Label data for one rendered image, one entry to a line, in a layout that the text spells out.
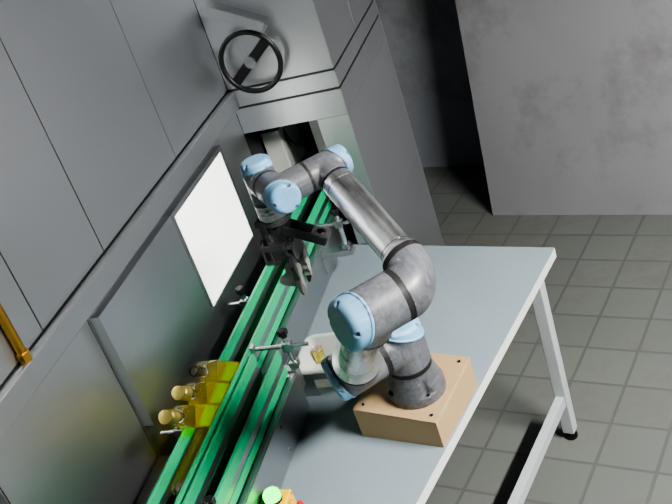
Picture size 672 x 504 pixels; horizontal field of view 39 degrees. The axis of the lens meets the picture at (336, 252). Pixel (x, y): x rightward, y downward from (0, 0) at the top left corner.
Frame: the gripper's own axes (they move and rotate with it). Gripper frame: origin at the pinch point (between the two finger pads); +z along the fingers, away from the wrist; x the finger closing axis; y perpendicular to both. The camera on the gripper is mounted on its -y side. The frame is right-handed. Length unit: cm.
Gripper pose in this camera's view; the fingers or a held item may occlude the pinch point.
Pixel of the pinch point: (308, 283)
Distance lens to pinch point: 235.3
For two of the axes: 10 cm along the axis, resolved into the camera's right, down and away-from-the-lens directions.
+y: -9.3, 1.3, 3.3
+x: -2.1, 5.4, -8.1
